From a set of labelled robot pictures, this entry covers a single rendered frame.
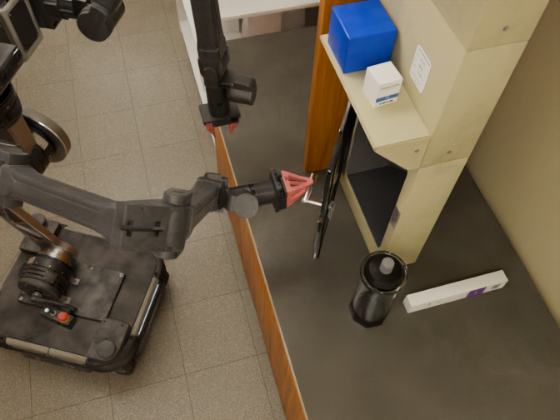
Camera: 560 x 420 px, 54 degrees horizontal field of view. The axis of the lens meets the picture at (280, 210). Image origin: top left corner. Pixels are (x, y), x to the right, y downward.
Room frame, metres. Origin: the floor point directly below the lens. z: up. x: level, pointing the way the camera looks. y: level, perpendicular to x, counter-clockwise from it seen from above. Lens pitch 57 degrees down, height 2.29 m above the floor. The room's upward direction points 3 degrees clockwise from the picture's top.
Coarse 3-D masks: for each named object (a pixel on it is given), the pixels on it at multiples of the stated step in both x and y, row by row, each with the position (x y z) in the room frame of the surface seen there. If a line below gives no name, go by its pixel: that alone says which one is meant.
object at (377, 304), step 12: (372, 252) 0.61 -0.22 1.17; (384, 252) 0.61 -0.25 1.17; (360, 288) 0.55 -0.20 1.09; (372, 288) 0.52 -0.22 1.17; (396, 288) 0.53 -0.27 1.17; (360, 300) 0.54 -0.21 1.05; (372, 300) 0.52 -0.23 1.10; (384, 300) 0.52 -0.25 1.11; (360, 312) 0.53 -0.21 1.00; (372, 312) 0.52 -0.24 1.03; (384, 312) 0.53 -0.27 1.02
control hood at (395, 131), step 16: (336, 64) 0.86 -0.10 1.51; (352, 80) 0.81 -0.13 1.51; (352, 96) 0.77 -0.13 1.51; (400, 96) 0.78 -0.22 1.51; (368, 112) 0.73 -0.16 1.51; (384, 112) 0.73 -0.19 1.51; (400, 112) 0.73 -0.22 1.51; (416, 112) 0.73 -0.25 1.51; (368, 128) 0.69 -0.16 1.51; (384, 128) 0.69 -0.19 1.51; (400, 128) 0.69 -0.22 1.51; (416, 128) 0.69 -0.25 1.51; (384, 144) 0.65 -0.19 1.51; (400, 144) 0.66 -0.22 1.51; (416, 144) 0.67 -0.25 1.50; (400, 160) 0.66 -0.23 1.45; (416, 160) 0.67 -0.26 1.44
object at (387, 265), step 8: (376, 256) 0.60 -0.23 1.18; (384, 256) 0.60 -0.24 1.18; (392, 256) 0.60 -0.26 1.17; (368, 264) 0.58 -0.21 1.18; (376, 264) 0.58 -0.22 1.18; (384, 264) 0.56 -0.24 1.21; (392, 264) 0.56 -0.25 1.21; (400, 264) 0.58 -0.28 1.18; (368, 272) 0.56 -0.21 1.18; (376, 272) 0.56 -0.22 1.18; (384, 272) 0.55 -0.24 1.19; (392, 272) 0.56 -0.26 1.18; (400, 272) 0.56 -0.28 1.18; (368, 280) 0.54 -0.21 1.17; (376, 280) 0.54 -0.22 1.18; (384, 280) 0.54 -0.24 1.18; (392, 280) 0.54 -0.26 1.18; (400, 280) 0.54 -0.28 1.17; (384, 288) 0.52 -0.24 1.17; (392, 288) 0.52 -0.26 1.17
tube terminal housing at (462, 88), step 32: (384, 0) 0.94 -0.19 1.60; (416, 0) 0.84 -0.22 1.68; (416, 32) 0.81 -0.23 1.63; (448, 32) 0.73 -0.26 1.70; (448, 64) 0.70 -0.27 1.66; (480, 64) 0.69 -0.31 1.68; (512, 64) 0.71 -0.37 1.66; (416, 96) 0.76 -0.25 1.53; (448, 96) 0.68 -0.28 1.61; (480, 96) 0.70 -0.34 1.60; (448, 128) 0.69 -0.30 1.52; (480, 128) 0.71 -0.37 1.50; (448, 160) 0.70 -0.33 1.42; (352, 192) 0.89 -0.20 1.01; (416, 192) 0.68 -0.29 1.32; (448, 192) 0.71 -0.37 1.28; (416, 224) 0.70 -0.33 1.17; (416, 256) 0.71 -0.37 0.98
